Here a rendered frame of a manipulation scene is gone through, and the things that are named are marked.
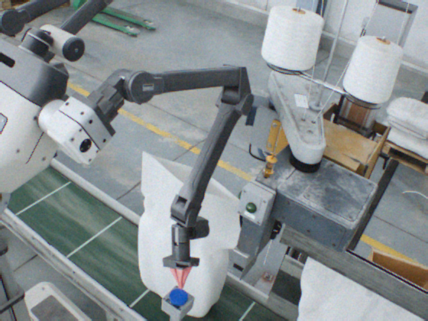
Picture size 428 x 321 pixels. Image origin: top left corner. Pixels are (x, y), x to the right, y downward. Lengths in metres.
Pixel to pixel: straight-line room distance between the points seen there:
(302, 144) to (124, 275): 1.20
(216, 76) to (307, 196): 0.42
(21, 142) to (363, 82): 0.89
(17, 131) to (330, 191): 0.80
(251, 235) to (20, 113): 0.69
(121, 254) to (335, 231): 1.29
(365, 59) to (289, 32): 0.23
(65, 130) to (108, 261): 1.24
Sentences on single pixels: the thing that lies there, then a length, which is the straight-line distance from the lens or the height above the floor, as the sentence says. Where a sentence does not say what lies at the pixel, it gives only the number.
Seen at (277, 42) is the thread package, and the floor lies 1.60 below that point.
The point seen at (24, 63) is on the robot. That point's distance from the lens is 1.10.
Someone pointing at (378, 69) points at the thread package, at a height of 1.63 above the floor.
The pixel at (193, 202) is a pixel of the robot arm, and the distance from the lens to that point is 1.24.
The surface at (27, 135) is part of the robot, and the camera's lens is 1.06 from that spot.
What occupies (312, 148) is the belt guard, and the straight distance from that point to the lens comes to 1.12.
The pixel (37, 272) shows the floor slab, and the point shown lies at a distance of 2.57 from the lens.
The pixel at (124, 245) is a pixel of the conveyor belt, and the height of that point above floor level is 0.38.
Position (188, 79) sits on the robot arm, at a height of 1.51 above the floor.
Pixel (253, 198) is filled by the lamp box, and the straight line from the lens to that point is 1.06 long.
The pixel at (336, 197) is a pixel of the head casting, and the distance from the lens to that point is 1.11.
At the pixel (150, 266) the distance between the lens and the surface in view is 1.83.
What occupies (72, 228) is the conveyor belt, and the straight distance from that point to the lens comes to 2.24.
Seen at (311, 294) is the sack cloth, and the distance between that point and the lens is 1.45.
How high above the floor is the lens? 1.99
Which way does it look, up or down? 36 degrees down
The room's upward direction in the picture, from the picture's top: 10 degrees clockwise
